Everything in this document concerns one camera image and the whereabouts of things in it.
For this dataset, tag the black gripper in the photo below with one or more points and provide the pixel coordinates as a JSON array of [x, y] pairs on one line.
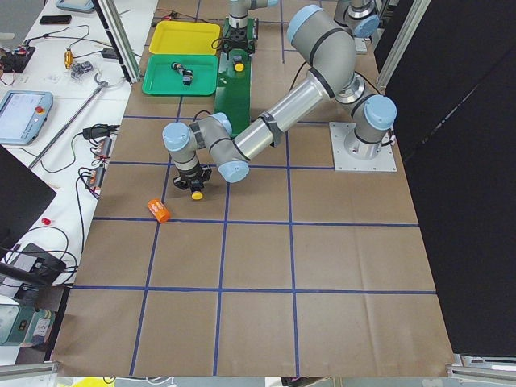
[[238, 40], [189, 176]]

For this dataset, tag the yellow push button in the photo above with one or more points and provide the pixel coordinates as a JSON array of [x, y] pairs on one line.
[[238, 64], [197, 192]]

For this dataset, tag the green push button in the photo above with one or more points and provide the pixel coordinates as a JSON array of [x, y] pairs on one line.
[[178, 67], [187, 76]]

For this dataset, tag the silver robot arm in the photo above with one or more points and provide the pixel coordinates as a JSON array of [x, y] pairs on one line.
[[329, 49], [250, 8]]

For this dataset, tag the green conveyor belt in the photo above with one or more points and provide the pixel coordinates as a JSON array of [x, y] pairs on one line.
[[233, 92]]

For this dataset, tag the yellow plastic tray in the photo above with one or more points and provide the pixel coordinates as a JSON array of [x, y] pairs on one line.
[[177, 37]]

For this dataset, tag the green plastic tray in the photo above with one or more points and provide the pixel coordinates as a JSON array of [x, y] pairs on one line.
[[176, 75]]

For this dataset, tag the black power adapter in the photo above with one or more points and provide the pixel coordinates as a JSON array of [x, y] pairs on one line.
[[109, 53]]

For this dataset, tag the left teach pendant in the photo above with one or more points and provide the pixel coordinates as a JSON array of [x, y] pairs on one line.
[[23, 113]]

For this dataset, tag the black smartphone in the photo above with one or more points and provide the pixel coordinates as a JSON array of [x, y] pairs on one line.
[[55, 20]]

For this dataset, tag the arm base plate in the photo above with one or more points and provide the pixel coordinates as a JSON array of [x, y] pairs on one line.
[[352, 155], [361, 46]]

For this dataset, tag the aluminium frame post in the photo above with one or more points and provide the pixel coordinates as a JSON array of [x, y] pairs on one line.
[[113, 26]]

